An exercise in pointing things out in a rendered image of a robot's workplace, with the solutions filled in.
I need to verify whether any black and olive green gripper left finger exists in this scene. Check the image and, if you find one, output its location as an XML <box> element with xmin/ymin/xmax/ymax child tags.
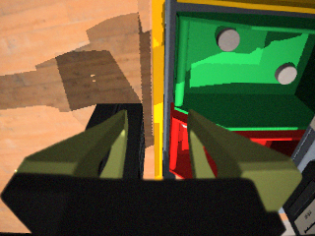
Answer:
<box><xmin>13</xmin><ymin>109</ymin><xmax>128</xmax><ymax>178</ymax></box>

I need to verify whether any dark grey shelf rack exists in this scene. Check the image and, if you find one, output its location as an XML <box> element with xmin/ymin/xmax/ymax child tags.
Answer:
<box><xmin>162</xmin><ymin>0</ymin><xmax>315</xmax><ymax>179</ymax></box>

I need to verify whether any green open bin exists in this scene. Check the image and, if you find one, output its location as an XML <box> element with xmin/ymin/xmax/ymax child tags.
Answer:
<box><xmin>173</xmin><ymin>12</ymin><xmax>315</xmax><ymax>131</ymax></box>

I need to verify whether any yellow bar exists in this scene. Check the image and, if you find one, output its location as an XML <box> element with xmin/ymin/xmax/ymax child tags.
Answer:
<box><xmin>152</xmin><ymin>0</ymin><xmax>165</xmax><ymax>178</ymax></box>

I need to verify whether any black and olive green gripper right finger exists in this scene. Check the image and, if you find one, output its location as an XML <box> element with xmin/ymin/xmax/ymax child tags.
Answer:
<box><xmin>187</xmin><ymin>109</ymin><xmax>302</xmax><ymax>212</ymax></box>

